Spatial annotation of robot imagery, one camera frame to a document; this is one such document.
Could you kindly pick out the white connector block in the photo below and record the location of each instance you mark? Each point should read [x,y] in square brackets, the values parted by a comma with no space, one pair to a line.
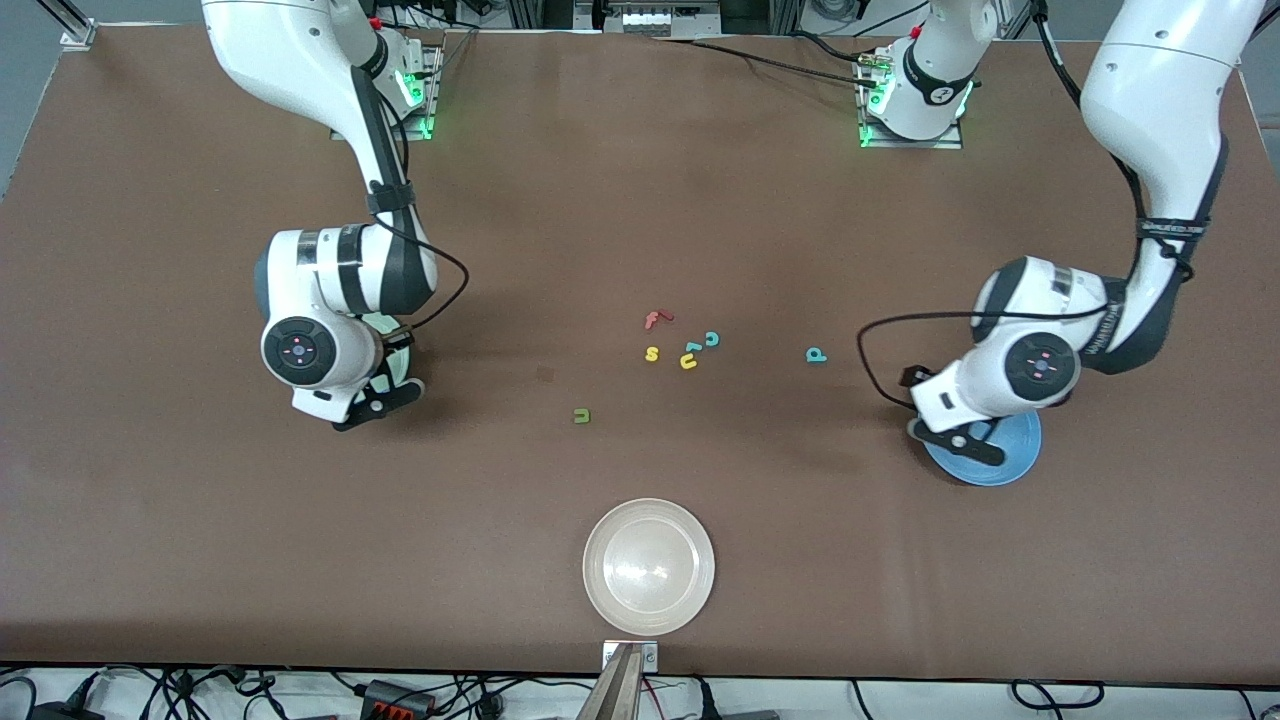
[660,20]

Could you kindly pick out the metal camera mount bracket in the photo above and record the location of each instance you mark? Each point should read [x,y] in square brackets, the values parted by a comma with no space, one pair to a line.
[650,655]

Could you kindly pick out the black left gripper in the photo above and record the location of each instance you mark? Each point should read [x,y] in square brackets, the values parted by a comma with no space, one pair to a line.
[906,378]

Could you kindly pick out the black and red power strip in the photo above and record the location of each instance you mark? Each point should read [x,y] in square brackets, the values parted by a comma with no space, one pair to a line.
[395,697]

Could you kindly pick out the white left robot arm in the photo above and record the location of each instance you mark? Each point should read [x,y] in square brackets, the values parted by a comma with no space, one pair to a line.
[1150,90]

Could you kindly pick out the metal camera mount bar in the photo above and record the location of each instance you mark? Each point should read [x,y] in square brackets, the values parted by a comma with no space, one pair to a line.
[615,695]

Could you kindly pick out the cream white plate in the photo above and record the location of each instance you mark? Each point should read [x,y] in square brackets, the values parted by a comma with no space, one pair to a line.
[648,567]

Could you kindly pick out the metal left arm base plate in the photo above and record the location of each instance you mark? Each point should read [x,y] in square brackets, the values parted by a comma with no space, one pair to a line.
[940,143]

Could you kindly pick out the pale green plate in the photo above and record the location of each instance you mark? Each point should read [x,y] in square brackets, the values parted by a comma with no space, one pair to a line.
[398,368]

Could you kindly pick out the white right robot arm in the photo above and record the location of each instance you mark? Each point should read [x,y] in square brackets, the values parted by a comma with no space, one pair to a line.
[300,270]

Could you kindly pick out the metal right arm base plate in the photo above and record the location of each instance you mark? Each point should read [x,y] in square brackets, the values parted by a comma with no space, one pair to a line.
[425,100]

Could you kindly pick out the aluminium frame post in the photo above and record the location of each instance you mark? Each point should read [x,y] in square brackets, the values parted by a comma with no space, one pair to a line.
[72,25]

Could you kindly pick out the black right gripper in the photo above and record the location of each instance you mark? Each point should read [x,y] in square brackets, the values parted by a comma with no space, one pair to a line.
[399,344]

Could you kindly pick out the red foam letter f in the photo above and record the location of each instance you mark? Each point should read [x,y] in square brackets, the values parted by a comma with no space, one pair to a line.
[653,320]

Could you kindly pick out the blue plate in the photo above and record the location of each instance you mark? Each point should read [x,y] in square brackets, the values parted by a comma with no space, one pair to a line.
[1010,455]

